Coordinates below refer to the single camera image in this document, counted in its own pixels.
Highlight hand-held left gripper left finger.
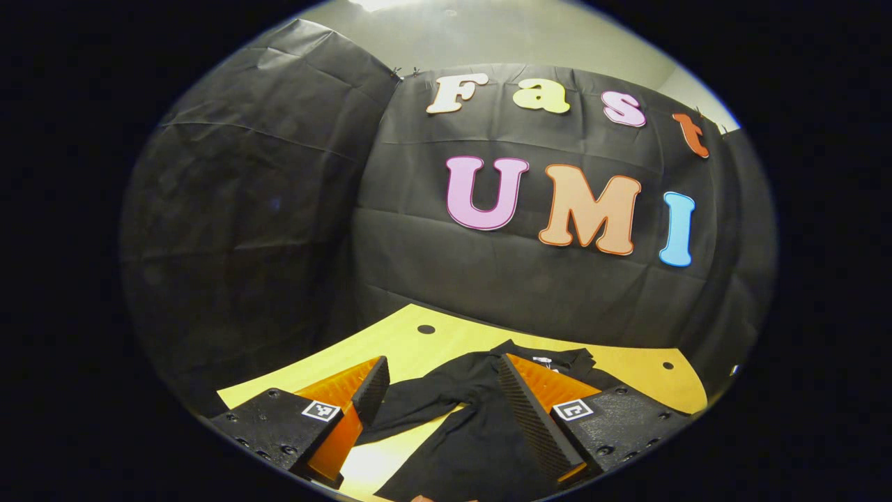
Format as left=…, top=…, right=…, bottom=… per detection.
left=209, top=356, right=391, bottom=489

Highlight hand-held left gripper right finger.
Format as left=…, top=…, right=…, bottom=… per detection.
left=498, top=353, right=692, bottom=485

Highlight black collared shirt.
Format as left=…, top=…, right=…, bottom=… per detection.
left=355, top=340, right=628, bottom=502

